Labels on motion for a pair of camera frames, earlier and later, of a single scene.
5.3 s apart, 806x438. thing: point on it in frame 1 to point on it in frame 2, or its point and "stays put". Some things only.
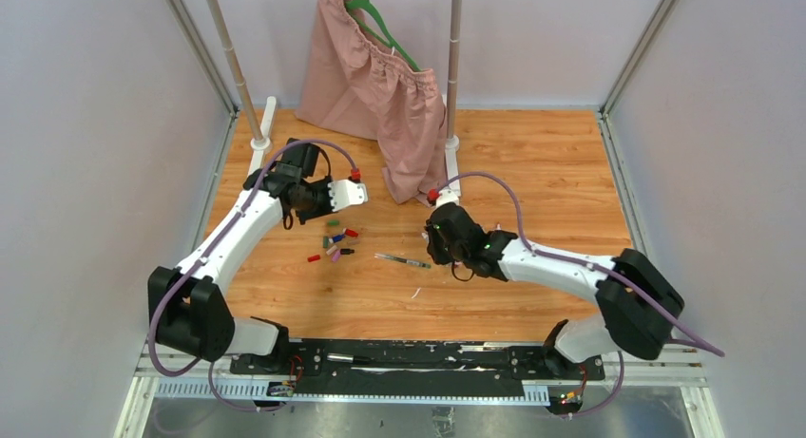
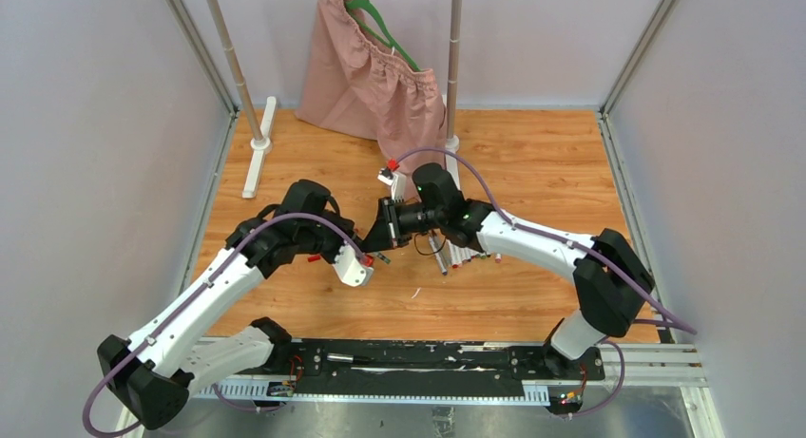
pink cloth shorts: (355, 82) stays put
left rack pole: (230, 55) stays put
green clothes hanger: (366, 5) stays put
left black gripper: (327, 208) to (345, 225)
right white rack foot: (451, 162) stays put
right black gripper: (439, 257) to (388, 232)
